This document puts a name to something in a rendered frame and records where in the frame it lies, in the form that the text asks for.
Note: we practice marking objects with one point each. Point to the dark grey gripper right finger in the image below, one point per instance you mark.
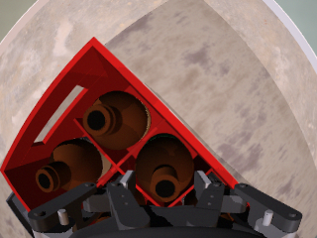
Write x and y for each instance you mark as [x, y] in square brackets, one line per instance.
[273, 218]

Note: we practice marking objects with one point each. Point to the grey rectangular tray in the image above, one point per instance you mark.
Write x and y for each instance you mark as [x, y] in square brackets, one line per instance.
[20, 212]

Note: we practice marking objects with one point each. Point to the brown glass bottle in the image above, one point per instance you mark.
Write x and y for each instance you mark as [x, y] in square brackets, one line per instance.
[122, 124]
[158, 163]
[139, 197]
[191, 199]
[72, 162]

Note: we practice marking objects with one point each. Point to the red bottle crate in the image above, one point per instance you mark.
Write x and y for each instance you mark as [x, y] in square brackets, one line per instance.
[90, 68]

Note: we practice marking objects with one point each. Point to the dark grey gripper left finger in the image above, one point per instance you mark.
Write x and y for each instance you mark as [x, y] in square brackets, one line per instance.
[56, 218]

